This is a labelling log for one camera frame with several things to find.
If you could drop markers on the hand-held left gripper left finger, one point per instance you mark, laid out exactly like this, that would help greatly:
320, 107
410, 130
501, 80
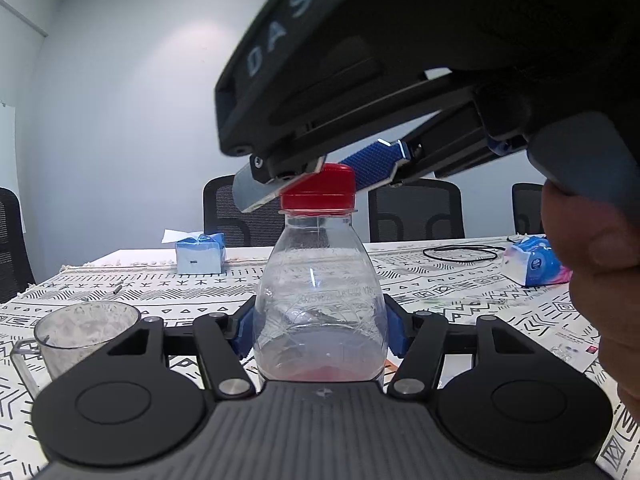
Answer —
244, 331

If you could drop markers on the clear plastic measuring cup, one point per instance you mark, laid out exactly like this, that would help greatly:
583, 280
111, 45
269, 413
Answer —
85, 332

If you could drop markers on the person's right hand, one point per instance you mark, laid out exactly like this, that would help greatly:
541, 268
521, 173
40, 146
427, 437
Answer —
600, 270

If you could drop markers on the red bottle cap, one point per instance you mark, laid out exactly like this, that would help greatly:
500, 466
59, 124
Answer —
320, 187

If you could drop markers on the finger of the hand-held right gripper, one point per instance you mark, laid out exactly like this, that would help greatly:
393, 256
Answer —
260, 187
374, 165

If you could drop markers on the black mesh office chair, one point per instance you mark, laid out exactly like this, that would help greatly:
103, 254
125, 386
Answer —
415, 215
220, 220
527, 210
12, 245

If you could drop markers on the blue tissue box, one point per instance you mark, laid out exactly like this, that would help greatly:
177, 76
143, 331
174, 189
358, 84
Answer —
200, 255

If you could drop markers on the patterned white tablecloth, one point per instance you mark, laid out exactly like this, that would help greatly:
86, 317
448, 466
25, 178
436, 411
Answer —
150, 295

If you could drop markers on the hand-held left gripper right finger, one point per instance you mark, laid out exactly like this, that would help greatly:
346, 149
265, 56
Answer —
396, 331

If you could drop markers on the blue soft tissue pack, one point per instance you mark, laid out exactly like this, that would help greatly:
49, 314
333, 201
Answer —
535, 262

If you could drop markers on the clear plastic bottle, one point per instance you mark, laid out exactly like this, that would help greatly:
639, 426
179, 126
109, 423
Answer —
320, 305

